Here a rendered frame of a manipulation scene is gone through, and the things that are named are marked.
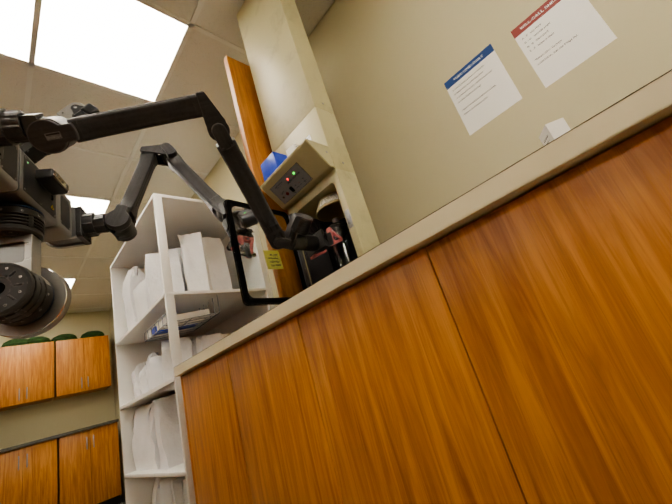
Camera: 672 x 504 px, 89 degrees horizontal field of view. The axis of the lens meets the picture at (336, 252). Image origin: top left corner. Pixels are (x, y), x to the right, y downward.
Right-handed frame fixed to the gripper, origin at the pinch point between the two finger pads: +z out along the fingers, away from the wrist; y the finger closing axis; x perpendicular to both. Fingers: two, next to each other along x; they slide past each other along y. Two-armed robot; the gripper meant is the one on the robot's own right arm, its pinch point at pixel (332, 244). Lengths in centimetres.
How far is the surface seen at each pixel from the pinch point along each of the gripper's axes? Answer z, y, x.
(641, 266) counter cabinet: -29, -80, 44
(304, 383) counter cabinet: -30, -3, 46
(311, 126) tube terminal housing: -3.2, -10.9, -47.7
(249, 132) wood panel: -10, 21, -69
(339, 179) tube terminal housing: -3.0, -15.6, -18.8
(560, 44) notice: 41, -88, -33
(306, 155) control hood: -11.8, -11.5, -30.3
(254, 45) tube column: -4, 8, -116
